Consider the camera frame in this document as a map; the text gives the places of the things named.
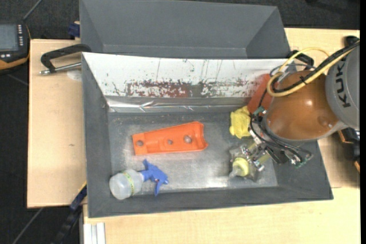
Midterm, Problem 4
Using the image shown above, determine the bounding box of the pale cardboard board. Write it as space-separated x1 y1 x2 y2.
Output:
26 38 87 209

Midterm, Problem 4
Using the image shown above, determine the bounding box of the clear bottle with yellow ring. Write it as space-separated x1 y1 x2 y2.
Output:
228 145 262 181

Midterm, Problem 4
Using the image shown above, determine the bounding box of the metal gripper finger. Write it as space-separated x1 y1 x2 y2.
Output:
239 145 260 157
248 156 266 173

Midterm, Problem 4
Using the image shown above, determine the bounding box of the clear spray bottle blue nozzle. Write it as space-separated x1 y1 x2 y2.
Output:
109 159 170 201

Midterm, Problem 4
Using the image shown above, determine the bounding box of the red rounded object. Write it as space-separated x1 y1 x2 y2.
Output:
246 73 274 114

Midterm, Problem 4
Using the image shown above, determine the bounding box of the orange flat plastic block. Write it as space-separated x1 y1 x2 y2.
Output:
132 121 209 157

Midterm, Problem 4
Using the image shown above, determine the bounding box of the grey metal bin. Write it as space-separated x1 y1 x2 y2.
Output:
78 0 334 218

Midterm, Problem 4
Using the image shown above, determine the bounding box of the yellow crumpled cloth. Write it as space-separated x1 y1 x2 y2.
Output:
229 106 253 139

